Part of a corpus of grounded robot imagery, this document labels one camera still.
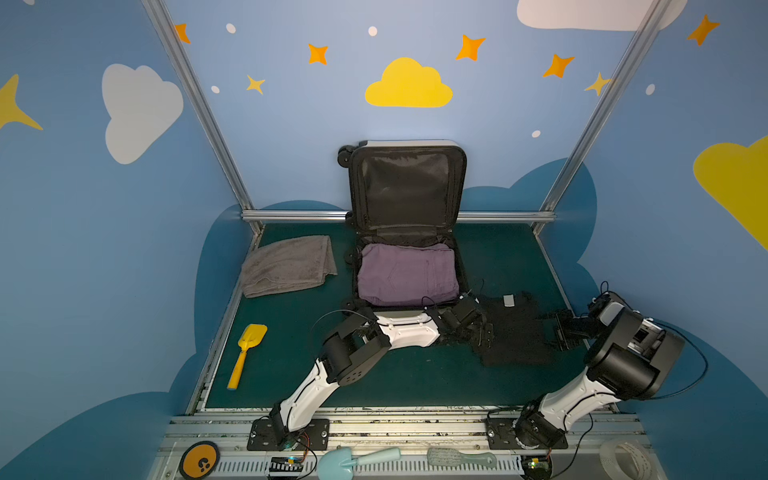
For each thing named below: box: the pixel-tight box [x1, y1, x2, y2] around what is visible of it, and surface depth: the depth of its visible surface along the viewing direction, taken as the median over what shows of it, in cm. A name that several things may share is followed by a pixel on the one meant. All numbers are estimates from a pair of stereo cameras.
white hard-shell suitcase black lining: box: [338, 139, 470, 309], surface depth 100 cm
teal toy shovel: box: [317, 447, 402, 480], surface depth 72 cm
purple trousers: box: [357, 243, 459, 305], surface depth 101 cm
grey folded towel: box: [241, 235, 338, 298], surface depth 106 cm
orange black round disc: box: [179, 440, 221, 480], surface depth 72 cm
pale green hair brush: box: [427, 447, 497, 468], surface depth 73 cm
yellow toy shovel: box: [227, 324, 268, 390], surface depth 90 cm
